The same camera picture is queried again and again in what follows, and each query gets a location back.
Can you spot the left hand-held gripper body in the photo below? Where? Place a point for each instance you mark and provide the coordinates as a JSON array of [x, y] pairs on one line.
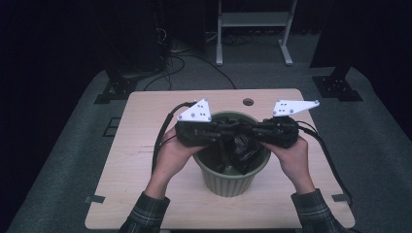
[[194, 132]]

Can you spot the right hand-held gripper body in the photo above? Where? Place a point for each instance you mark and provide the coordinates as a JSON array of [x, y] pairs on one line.
[[281, 132]]

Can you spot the black plastic garbage bag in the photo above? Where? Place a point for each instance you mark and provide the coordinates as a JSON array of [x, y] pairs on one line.
[[243, 152]]

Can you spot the green ribbed plastic bin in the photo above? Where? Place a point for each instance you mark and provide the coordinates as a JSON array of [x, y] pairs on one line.
[[226, 184]]

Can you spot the person's right hand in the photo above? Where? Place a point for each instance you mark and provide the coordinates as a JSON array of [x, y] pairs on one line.
[[294, 161]]

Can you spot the person's left hand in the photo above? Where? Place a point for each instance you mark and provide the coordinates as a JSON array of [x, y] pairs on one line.
[[171, 158]]

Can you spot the round table grommet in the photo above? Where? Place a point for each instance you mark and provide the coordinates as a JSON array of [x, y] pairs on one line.
[[248, 102]]

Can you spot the black stand base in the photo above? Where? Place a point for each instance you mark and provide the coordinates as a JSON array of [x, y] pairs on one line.
[[336, 87], [118, 89]]

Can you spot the grey tape piece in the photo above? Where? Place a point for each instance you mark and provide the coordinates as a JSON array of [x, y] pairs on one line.
[[95, 199], [340, 197]]

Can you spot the dark equipment rack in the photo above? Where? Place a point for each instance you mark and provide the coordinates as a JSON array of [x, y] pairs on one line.
[[142, 39]]

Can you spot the white metal stand frame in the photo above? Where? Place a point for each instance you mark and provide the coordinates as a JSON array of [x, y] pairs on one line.
[[252, 18]]

